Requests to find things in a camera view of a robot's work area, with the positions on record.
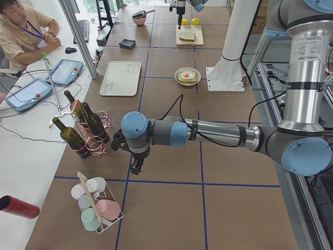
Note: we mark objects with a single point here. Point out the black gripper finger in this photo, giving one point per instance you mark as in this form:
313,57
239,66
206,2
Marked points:
135,169
139,164
179,21

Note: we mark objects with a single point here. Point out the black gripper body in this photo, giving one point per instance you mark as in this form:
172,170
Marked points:
179,10
138,158

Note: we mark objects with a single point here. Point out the bread slice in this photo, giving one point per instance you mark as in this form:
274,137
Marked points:
194,80
187,36

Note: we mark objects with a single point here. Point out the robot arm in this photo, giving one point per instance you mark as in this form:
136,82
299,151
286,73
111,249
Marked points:
297,143
198,5

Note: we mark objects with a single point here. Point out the cream bear tray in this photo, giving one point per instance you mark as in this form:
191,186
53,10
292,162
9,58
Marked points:
121,78

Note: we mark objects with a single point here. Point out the yellow lemon half right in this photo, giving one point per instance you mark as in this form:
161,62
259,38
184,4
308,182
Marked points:
195,21

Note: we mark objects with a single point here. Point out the dark wine bottle middle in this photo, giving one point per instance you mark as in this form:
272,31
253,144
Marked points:
95,124

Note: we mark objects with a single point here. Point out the dark wine bottle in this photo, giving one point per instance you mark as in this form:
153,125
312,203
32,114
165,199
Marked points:
95,124
70,99
72,138

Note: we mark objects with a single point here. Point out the wooden cutting board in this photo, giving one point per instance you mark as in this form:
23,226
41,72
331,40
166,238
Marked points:
190,28

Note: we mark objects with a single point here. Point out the metal scoop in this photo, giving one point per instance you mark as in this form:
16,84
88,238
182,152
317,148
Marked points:
142,14

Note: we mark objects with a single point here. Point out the pink bowl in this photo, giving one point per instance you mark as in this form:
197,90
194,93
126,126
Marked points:
139,22

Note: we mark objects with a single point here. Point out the white cup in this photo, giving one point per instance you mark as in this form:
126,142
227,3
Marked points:
96,184

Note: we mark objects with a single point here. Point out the dark wine bottle front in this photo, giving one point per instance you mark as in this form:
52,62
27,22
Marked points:
72,138

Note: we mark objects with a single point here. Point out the pink cup large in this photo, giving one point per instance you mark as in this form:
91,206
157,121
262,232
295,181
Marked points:
108,209

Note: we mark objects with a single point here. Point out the dark wine bottle back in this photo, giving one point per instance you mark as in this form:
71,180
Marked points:
70,99

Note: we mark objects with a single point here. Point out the grey folded cloth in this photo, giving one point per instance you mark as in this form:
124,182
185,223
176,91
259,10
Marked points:
127,44

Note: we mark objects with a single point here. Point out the fried egg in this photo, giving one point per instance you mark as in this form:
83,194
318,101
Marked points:
187,75

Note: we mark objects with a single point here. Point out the white round plate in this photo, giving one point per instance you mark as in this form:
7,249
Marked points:
187,69

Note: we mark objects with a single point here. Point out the light pink cup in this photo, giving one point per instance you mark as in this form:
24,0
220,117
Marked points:
77,191

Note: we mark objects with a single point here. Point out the grey cup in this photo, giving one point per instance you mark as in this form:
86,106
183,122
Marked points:
84,203

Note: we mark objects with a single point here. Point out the mint green cup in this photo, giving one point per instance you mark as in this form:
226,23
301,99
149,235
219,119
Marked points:
89,220

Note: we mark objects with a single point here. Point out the blue teach pendant far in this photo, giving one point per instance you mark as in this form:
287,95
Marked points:
66,71

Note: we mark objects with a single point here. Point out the blue teach pendant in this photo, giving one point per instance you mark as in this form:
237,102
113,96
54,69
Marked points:
66,71
29,95

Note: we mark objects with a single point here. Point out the black keyboard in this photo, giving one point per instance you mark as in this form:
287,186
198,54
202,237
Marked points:
84,29

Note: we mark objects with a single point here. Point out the blue teach pendant near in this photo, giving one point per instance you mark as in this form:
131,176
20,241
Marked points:
29,95

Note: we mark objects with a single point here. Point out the black computer mouse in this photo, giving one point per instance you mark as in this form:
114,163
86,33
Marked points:
70,50

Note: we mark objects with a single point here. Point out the green tipped metal stick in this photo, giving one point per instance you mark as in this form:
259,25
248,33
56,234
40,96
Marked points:
60,113

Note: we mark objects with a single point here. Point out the red cylinder bottle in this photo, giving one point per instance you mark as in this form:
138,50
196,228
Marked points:
15,206

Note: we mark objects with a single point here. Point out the seated person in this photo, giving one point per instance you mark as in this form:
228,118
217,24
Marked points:
26,33

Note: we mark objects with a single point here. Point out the copper wire bottle rack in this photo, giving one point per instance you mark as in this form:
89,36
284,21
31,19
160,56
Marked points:
94,143

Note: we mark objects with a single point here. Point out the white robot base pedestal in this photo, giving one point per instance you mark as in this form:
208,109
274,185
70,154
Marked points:
227,75

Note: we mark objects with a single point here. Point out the aluminium frame post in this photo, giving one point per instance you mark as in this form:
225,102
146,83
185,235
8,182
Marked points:
72,21

